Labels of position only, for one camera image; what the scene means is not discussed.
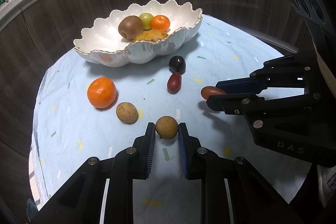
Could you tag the brown kiwi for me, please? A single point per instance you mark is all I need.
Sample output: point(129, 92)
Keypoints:
point(130, 27)

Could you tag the tan longan fruit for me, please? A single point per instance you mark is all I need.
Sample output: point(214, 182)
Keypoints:
point(126, 112)

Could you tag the red oval cherry tomato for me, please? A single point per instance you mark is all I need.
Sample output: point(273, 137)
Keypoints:
point(208, 91)

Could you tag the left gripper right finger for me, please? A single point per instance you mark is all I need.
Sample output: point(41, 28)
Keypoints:
point(200, 163)

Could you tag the dark purple plum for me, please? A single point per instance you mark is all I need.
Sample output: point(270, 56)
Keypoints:
point(177, 64)

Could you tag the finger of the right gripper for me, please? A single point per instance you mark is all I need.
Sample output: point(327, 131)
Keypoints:
point(234, 104)
point(251, 84)

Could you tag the white scalloped ceramic bowl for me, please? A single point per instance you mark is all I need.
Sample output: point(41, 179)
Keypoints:
point(103, 44)

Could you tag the light blue patterned tablecloth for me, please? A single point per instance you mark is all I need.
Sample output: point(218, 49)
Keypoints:
point(67, 129)

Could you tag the round brown longan fruit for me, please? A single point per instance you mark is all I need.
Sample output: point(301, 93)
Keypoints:
point(166, 127)

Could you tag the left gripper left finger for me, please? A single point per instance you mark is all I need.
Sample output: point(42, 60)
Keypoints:
point(133, 163)

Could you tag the green apple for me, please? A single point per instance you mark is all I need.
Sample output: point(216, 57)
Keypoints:
point(146, 20)

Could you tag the dark wood cabinet fronts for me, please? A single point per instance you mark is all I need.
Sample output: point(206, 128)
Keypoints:
point(36, 34)

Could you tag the small orange mandarin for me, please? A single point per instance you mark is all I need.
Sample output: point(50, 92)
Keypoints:
point(160, 22)

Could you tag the yellow mango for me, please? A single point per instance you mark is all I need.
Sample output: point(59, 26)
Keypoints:
point(151, 36)

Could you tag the large orange mandarin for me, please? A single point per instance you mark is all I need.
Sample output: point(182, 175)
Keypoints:
point(102, 93)

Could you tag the red date fruit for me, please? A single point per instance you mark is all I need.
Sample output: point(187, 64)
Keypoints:
point(174, 83)

